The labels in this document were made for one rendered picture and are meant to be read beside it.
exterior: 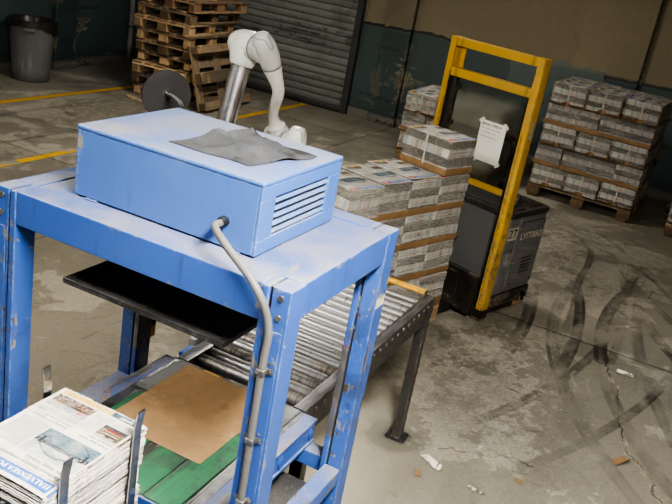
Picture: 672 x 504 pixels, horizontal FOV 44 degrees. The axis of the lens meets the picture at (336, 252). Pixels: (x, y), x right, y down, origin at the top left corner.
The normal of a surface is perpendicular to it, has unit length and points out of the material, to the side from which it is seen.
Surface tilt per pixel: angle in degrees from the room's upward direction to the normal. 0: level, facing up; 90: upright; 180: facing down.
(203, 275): 90
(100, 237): 90
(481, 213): 90
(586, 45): 90
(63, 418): 0
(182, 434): 0
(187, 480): 0
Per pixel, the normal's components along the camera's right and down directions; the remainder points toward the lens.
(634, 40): -0.44, 0.25
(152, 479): 0.17, -0.92
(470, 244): -0.69, 0.14
